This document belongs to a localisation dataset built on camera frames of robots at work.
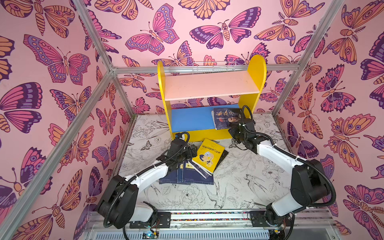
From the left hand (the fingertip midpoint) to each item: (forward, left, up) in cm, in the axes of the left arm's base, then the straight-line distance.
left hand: (193, 147), depth 87 cm
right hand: (+11, -21, +6) cm, 25 cm away
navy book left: (-15, +12, -8) cm, 21 cm away
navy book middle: (-13, +8, -8) cm, 17 cm away
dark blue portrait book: (+19, -20, +5) cm, 28 cm away
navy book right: (-13, +2, -10) cm, 16 cm away
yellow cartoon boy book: (-2, -9, -7) cm, 11 cm away
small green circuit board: (-41, +22, -15) cm, 48 cm away
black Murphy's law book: (+2, -20, -11) cm, 23 cm away
